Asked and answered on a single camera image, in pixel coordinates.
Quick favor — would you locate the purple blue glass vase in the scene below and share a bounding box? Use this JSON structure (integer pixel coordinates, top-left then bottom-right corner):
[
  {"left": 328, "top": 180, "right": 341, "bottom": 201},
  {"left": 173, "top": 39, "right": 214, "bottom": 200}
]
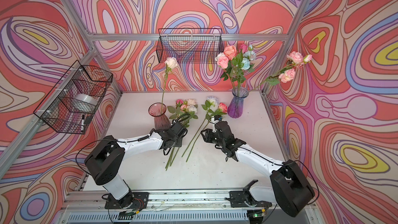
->
[{"left": 228, "top": 87, "right": 249, "bottom": 119}]

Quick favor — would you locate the cream peach rose stem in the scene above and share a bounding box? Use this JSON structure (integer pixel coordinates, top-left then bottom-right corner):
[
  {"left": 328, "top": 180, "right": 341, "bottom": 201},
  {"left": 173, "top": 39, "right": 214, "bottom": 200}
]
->
[{"left": 161, "top": 57, "right": 178, "bottom": 104}]

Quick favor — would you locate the light pink rose stem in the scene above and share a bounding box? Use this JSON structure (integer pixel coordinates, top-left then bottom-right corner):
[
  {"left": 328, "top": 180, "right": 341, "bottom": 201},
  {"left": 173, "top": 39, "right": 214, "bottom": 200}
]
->
[{"left": 215, "top": 52, "right": 236, "bottom": 90}]

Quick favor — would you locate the salmon pink rose stem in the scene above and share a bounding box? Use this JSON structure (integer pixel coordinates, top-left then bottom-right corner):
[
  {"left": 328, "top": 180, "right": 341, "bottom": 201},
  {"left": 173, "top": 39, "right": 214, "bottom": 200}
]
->
[{"left": 223, "top": 45, "right": 240, "bottom": 88}]

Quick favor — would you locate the light blue flower stem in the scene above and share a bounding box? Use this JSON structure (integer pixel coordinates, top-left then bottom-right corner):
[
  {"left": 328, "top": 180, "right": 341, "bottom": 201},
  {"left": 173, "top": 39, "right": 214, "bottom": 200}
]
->
[{"left": 237, "top": 45, "right": 257, "bottom": 85}]

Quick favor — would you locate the pale pink rose bunch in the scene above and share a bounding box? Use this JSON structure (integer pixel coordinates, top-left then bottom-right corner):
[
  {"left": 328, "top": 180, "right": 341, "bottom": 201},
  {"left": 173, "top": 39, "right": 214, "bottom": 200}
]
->
[{"left": 253, "top": 51, "right": 313, "bottom": 90}]

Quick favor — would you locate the hot pink rose stem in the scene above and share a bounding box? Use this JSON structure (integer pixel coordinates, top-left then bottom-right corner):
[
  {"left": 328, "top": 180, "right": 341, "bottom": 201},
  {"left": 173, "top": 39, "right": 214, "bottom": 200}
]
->
[{"left": 238, "top": 44, "right": 248, "bottom": 54}]

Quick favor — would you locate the pink spray rose bunch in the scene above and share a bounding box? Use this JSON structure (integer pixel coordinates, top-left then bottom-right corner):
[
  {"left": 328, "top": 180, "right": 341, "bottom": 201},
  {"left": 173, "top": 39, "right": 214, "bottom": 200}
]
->
[{"left": 167, "top": 99, "right": 198, "bottom": 128}]

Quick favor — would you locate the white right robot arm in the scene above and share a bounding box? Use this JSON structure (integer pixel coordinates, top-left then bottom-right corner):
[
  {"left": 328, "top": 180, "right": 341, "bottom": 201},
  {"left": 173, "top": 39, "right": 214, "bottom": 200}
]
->
[{"left": 201, "top": 121, "right": 315, "bottom": 217}]

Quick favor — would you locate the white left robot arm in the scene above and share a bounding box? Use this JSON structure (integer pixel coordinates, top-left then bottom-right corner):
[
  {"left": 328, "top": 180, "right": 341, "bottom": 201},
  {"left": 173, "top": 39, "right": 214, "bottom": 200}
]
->
[{"left": 85, "top": 121, "right": 188, "bottom": 209}]

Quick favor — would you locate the red rimmed glass vase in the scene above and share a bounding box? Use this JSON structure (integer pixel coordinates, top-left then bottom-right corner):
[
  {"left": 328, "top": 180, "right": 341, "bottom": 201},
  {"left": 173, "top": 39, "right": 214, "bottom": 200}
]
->
[{"left": 148, "top": 103, "right": 171, "bottom": 130}]

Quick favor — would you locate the red pink rose stem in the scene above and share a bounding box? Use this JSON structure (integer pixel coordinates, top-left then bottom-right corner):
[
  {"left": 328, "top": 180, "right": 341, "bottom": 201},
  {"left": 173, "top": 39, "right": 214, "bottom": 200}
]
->
[{"left": 186, "top": 100, "right": 228, "bottom": 162}]

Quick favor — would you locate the black marker pen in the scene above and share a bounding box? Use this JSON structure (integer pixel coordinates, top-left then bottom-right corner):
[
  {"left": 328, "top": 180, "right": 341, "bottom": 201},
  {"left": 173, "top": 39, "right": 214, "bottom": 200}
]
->
[{"left": 80, "top": 115, "right": 85, "bottom": 133}]

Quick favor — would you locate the silver tape roll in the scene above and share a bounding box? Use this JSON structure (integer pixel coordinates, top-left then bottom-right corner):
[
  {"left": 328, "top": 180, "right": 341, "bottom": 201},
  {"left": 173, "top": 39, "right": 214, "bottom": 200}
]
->
[{"left": 75, "top": 93, "right": 97, "bottom": 105}]

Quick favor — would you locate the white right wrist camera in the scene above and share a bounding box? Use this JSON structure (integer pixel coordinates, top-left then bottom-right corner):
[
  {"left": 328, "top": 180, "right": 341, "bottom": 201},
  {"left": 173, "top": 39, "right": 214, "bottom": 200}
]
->
[{"left": 209, "top": 115, "right": 222, "bottom": 133}]

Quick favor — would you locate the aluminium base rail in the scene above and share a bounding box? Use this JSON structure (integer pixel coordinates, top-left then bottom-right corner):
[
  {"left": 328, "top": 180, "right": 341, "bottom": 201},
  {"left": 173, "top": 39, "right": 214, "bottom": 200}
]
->
[{"left": 55, "top": 189, "right": 324, "bottom": 224}]

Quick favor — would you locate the black wire basket back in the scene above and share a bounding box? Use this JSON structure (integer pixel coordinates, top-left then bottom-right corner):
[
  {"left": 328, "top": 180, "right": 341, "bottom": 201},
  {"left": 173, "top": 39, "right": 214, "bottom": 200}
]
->
[{"left": 156, "top": 27, "right": 224, "bottom": 64}]

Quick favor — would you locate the black wire basket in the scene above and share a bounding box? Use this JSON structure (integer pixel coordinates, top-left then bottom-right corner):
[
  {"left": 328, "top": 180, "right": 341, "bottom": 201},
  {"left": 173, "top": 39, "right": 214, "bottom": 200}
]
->
[
  {"left": 156, "top": 27, "right": 224, "bottom": 64},
  {"left": 33, "top": 61, "right": 113, "bottom": 135}
]

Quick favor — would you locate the black wire basket left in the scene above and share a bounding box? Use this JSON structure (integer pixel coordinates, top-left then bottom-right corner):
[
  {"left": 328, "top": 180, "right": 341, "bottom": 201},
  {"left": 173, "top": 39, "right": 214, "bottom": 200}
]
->
[{"left": 33, "top": 61, "right": 113, "bottom": 135}]

